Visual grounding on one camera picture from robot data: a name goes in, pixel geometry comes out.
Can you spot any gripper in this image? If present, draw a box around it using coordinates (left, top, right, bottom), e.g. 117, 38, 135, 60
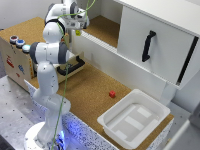
68, 9, 91, 31

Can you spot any white cabinet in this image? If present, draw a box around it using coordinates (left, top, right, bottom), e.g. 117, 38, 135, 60
70, 0, 200, 108

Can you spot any wooden drawer box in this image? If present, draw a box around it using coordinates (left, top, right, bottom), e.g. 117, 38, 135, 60
0, 16, 73, 93

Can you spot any green button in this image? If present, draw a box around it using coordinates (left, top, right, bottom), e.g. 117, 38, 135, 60
21, 44, 32, 54

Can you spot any blue button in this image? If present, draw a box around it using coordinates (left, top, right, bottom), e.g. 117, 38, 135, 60
15, 38, 26, 49

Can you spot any red button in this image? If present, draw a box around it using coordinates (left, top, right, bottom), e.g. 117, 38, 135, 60
9, 35, 19, 45

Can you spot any pink block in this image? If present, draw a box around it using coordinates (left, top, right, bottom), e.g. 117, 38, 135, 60
108, 90, 117, 99

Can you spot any white sliding door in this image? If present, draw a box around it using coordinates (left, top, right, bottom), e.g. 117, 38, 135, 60
116, 5, 200, 87

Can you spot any white plastic box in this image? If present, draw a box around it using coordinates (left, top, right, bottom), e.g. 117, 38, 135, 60
96, 88, 172, 150

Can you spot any black drawer handle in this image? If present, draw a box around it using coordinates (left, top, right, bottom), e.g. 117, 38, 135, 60
57, 55, 86, 77

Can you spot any green cable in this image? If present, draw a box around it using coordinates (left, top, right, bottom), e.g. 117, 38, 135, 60
49, 0, 98, 150

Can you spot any black door handle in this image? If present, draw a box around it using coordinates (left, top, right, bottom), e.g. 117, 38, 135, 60
141, 30, 157, 63

